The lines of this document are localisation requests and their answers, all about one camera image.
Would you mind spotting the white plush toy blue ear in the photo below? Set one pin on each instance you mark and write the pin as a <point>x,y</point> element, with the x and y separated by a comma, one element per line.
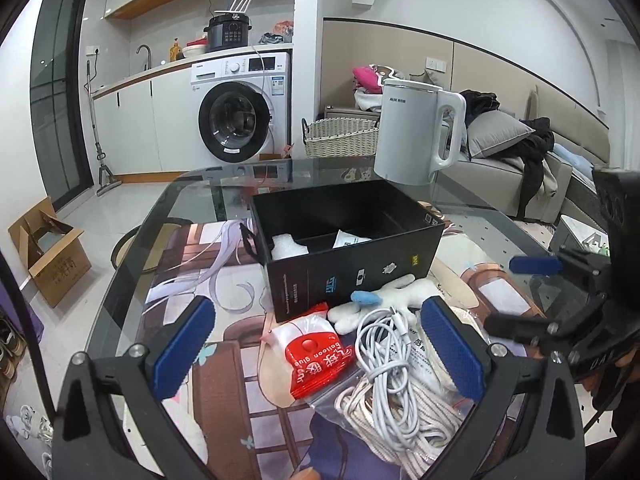
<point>405,295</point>

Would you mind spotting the pink clothes pile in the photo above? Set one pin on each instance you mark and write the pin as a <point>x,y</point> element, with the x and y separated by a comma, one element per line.
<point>368,78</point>

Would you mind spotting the white wicker basket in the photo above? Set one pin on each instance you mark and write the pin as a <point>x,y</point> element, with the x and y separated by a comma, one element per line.
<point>340,137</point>

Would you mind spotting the brown cardboard box on floor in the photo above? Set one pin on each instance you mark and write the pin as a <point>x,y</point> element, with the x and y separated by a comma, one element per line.
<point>50,250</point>

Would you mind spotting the red white balloon glue pack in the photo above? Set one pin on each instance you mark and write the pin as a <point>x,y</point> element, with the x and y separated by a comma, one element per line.
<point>311,351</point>

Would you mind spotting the white foam padding in box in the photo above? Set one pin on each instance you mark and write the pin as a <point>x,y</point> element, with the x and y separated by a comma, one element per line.
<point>284,247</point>

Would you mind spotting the white front-load washing machine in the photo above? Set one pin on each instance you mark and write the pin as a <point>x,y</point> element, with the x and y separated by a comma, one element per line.
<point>242,105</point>

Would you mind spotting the grey sofa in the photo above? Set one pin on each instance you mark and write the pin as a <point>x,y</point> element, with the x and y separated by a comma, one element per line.
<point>580,145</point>

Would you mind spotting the kitchen faucet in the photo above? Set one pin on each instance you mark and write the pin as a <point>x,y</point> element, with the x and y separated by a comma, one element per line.
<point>145,50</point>

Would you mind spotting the black jacket on sofa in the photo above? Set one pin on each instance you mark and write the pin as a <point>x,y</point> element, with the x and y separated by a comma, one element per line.
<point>533,151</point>

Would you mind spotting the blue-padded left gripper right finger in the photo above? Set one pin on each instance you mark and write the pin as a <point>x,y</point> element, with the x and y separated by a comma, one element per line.
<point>525,422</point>

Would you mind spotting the white kitchen cabinet counter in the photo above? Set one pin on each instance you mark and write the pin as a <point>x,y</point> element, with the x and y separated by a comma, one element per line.
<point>147,124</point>

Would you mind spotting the grey cushion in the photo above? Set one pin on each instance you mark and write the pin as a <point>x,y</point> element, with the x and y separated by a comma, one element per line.
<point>493,132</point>

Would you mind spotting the black electric pressure cooker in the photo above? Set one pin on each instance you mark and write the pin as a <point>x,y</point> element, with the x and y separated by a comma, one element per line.
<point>227,31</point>

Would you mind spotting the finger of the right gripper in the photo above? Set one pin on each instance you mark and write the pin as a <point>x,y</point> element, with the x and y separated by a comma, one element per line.
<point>548,265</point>
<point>521,329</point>

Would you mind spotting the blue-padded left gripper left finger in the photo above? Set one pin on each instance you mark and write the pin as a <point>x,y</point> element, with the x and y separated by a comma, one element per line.
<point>88,440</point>

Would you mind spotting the black cardboard storage box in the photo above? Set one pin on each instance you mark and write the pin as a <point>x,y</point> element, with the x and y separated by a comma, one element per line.
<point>360,236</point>

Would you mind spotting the white electric kettle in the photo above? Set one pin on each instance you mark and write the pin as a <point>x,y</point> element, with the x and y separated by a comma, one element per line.
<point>419,133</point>

